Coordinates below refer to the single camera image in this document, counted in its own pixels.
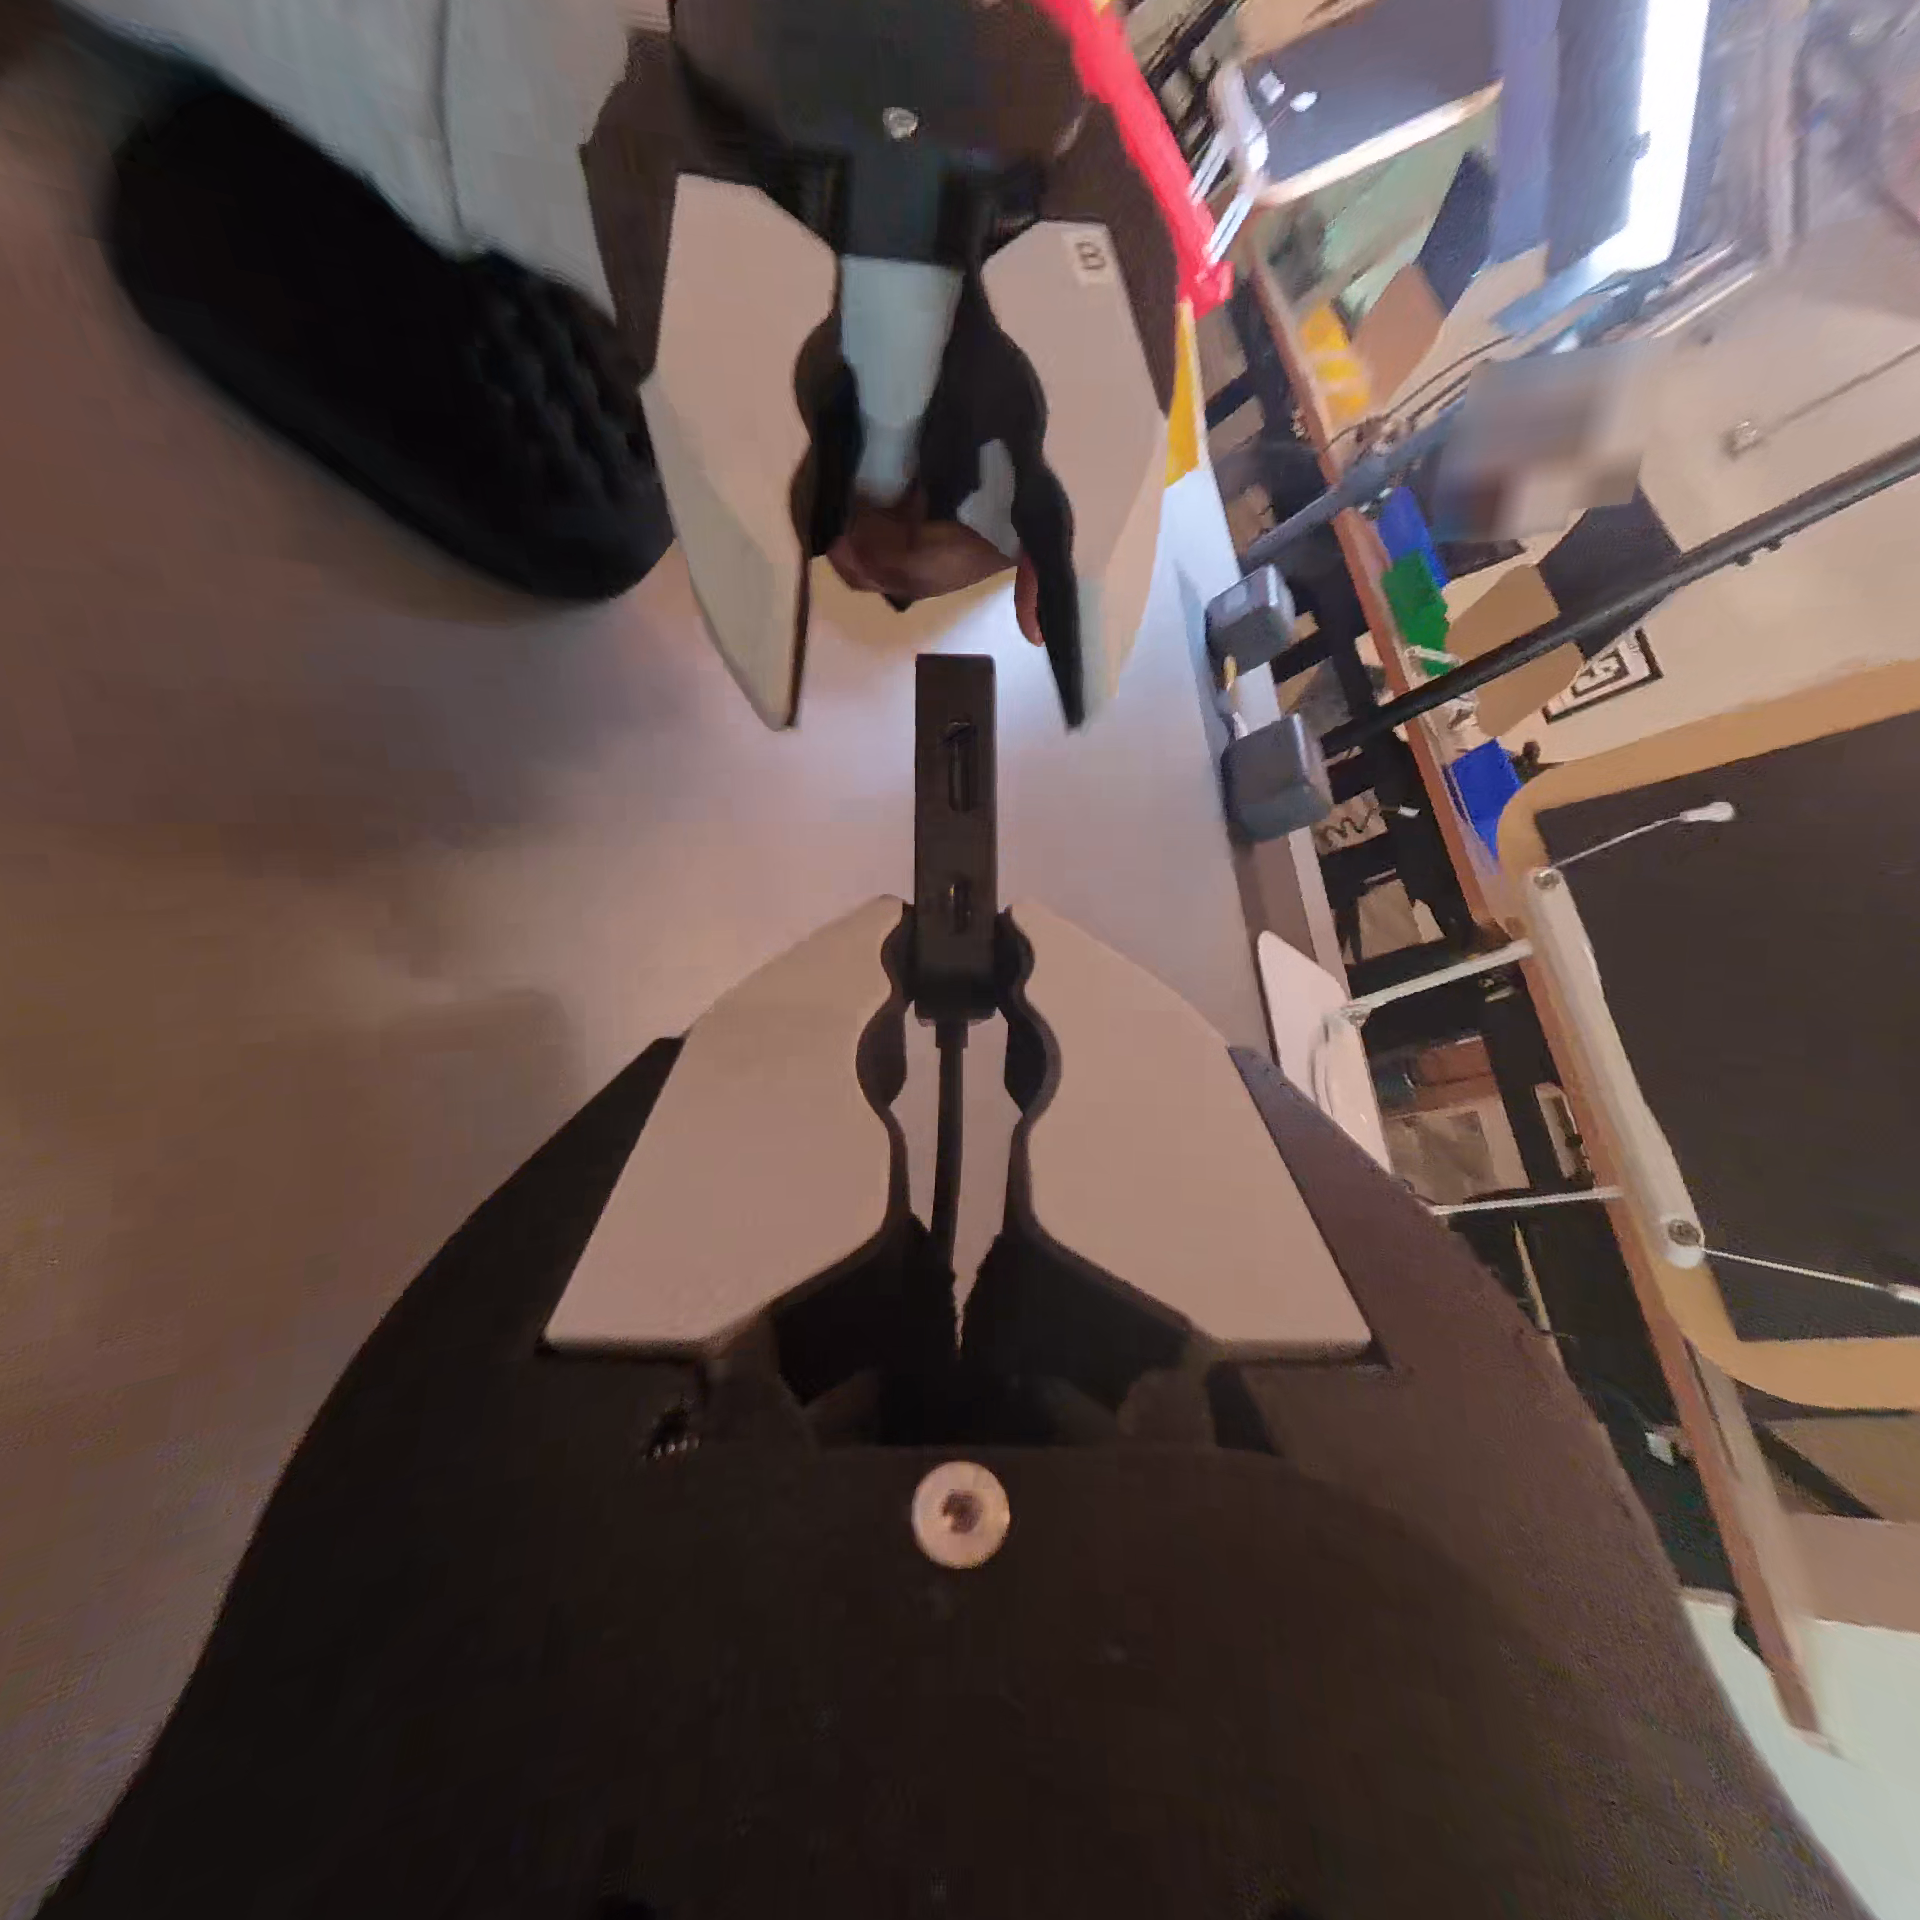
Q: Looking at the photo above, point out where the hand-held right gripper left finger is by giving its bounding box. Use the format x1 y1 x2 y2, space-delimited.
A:
541 897 922 1352

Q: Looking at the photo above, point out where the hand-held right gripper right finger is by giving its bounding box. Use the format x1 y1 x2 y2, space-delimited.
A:
995 901 1376 1359

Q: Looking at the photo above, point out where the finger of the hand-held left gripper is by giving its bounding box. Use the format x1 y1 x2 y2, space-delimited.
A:
642 171 846 731
984 225 1176 731

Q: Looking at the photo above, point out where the yellow plastic bin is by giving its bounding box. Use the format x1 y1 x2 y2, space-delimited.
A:
1161 302 1205 488

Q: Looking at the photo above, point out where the red plastic bin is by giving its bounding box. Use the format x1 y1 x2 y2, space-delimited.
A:
1041 0 1235 308

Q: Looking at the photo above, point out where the silver USB hub adapter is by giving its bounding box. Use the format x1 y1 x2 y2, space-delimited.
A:
910 653 1002 1024

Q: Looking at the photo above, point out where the person's left forearm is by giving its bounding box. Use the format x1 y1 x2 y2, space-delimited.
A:
81 0 670 324

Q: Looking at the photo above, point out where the person's left hand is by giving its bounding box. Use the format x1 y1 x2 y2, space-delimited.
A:
826 494 1048 649

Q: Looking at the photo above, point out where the grey box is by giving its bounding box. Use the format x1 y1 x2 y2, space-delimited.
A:
1205 564 1301 680
1217 716 1337 845

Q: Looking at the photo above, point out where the black quilted pad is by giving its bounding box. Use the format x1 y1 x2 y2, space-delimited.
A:
112 82 677 605

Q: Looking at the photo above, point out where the green plastic bin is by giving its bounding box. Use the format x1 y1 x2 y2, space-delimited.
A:
1380 553 1454 656

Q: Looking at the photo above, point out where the tilted board on white stand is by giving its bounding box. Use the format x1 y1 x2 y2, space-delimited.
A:
1211 0 1506 211

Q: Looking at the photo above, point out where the square marker sign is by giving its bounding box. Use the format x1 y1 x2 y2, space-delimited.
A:
1542 630 1667 724

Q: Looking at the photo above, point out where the black metal pole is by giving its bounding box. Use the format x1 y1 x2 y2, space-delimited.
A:
1320 430 1920 753

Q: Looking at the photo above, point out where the long wooden desk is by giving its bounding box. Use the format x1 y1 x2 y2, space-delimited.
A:
1241 255 1838 1750

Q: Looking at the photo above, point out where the black board with wooden rim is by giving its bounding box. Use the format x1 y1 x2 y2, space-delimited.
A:
1500 660 1920 1413

